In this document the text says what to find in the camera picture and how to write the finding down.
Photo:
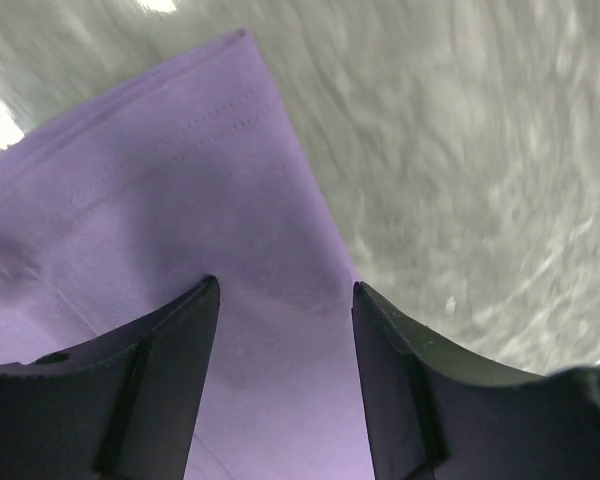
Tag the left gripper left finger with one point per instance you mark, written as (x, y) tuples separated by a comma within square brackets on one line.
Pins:
[(120, 406)]

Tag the purple t-shirt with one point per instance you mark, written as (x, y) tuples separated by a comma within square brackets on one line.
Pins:
[(126, 202)]

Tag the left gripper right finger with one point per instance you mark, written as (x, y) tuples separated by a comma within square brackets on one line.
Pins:
[(435, 410)]

